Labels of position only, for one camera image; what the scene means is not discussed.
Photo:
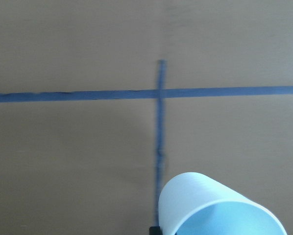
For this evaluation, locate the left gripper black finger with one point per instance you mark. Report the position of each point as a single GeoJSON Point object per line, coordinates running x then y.
{"type": "Point", "coordinates": [154, 230]}

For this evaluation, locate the light blue cup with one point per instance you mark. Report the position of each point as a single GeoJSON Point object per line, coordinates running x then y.
{"type": "Point", "coordinates": [194, 204]}

